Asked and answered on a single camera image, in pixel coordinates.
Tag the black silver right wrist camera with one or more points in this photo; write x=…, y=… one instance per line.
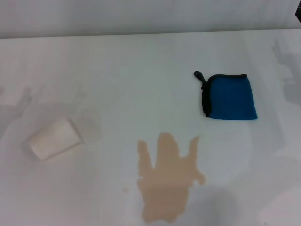
x=299, y=11

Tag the blue rag with black trim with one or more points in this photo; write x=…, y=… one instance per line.
x=231, y=99

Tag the white paper cup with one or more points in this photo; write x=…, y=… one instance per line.
x=54, y=140

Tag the brown water stain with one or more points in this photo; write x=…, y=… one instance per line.
x=164, y=183

